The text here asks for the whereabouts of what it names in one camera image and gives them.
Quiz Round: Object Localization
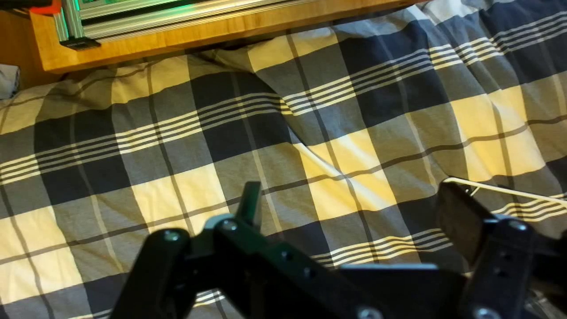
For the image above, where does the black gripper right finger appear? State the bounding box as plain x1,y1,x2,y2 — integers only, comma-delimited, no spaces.
437,183,537,319

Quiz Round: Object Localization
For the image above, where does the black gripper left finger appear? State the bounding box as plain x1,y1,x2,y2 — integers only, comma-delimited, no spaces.
108,181,264,319

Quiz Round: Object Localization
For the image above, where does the white wire hanger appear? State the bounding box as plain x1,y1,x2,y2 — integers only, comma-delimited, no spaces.
443,178,567,208

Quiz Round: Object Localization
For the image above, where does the plaid checkered duvet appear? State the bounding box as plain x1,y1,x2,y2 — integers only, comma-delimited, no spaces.
0,0,567,319

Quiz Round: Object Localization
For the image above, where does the wooden cart board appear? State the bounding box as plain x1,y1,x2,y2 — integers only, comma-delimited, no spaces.
30,0,420,75

